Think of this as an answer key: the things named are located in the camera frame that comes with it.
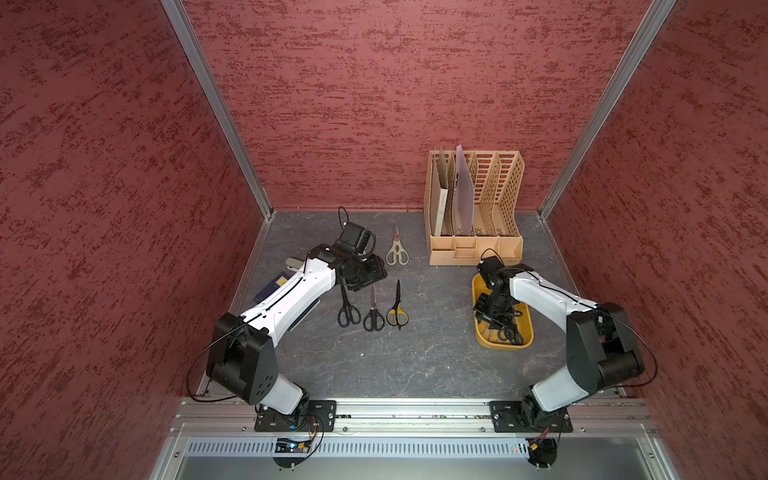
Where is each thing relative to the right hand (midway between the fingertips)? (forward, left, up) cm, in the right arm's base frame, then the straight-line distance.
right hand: (481, 325), depth 87 cm
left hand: (+8, +30, +13) cm, 34 cm away
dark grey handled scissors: (-2, -9, -2) cm, 9 cm away
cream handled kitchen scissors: (+29, +24, -1) cm, 38 cm away
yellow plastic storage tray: (-2, -2, -2) cm, 4 cm away
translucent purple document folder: (+49, -2, +7) cm, 49 cm away
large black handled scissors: (+6, +41, -2) cm, 41 cm away
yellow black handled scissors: (+5, +25, -2) cm, 25 cm away
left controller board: (-28, +53, -3) cm, 60 cm away
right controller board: (-30, -9, -4) cm, 32 cm away
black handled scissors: (+4, +33, -2) cm, 33 cm away
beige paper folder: (+32, +11, +26) cm, 42 cm away
